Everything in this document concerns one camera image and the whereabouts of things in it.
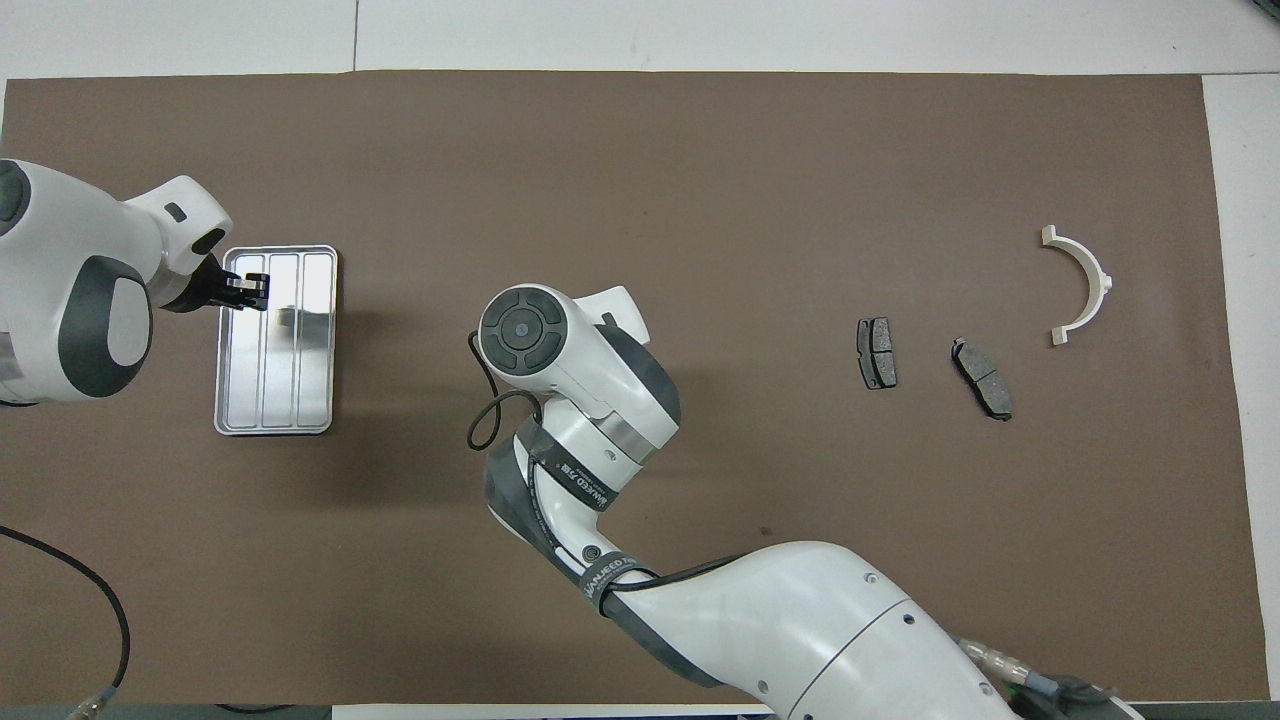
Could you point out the silver metal tray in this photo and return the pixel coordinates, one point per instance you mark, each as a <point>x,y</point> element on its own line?
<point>315,380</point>

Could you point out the brown table mat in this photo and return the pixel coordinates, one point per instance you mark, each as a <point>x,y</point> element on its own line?
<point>700,150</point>

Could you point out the short dark brake pad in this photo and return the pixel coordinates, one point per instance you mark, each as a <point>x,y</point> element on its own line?
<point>877,352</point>

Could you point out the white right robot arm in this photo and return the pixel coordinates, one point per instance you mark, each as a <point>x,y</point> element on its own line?
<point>800,620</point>

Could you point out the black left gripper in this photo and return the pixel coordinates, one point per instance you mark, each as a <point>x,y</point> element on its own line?
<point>205,290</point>

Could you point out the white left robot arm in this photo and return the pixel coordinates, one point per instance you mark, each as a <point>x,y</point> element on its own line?
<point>60,260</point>

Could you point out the white semicircular plastic bracket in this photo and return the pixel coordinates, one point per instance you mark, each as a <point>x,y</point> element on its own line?
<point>1048,237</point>

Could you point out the long dark brake pad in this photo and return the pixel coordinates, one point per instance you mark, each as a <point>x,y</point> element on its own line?
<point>982,378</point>

